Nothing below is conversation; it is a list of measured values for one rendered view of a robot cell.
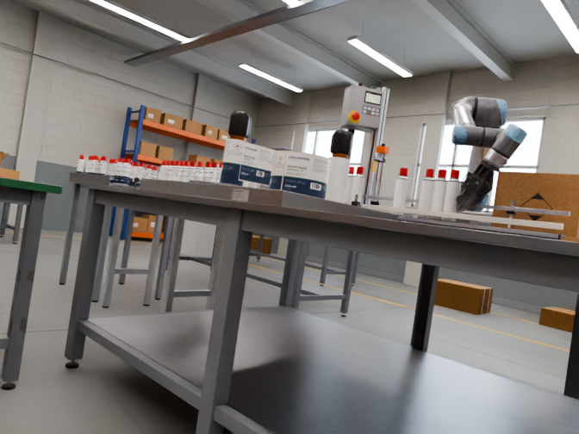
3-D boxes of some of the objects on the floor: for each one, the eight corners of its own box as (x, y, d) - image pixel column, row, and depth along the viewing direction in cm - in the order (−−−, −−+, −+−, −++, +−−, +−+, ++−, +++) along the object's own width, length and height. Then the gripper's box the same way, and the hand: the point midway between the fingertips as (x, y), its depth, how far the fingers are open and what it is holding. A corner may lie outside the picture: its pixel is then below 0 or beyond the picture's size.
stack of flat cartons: (426, 302, 580) (429, 278, 580) (441, 300, 620) (445, 278, 620) (477, 315, 538) (481, 288, 538) (490, 312, 578) (494, 288, 578)
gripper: (476, 155, 163) (441, 202, 170) (497, 168, 158) (460, 217, 165) (485, 159, 170) (451, 206, 177) (505, 172, 164) (469, 219, 171)
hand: (460, 209), depth 172 cm, fingers closed, pressing on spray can
